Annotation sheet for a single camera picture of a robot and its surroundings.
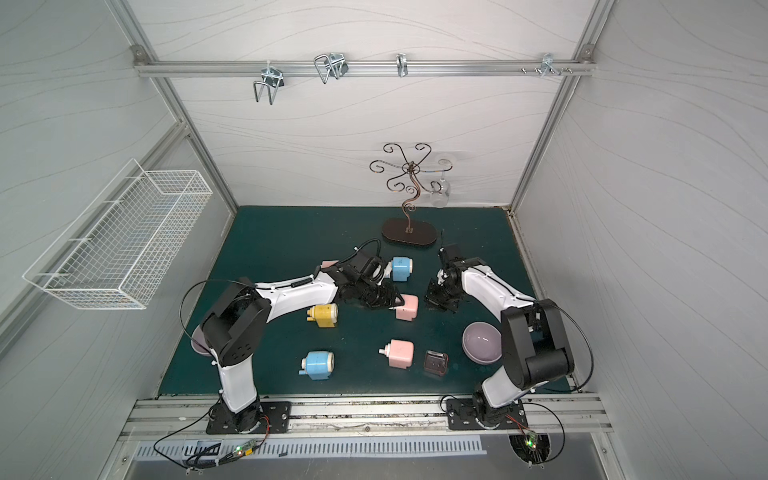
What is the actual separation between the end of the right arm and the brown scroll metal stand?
214 millimetres

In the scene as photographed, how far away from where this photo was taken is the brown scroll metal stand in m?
0.88

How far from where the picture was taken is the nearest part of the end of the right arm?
67 centimetres
